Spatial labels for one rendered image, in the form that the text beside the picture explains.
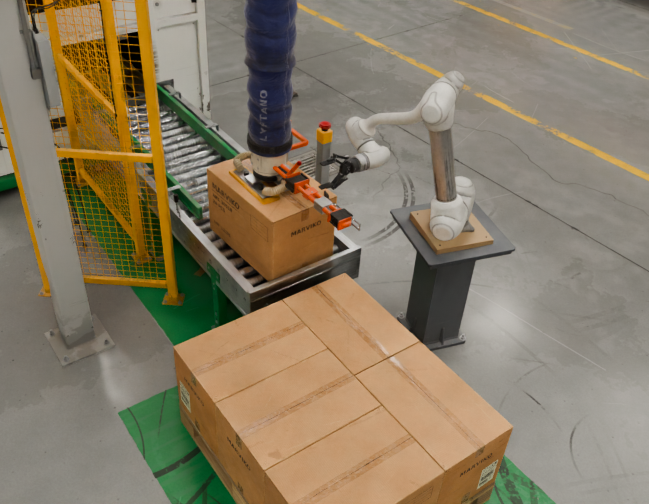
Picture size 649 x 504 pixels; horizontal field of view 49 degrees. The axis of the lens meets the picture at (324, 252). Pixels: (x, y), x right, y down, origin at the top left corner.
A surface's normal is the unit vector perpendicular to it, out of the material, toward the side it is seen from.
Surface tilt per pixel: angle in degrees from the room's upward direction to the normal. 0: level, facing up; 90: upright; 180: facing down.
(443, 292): 90
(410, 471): 0
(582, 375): 0
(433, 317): 90
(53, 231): 90
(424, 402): 0
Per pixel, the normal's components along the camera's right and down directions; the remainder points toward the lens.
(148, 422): 0.05, -0.78
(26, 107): 0.58, 0.53
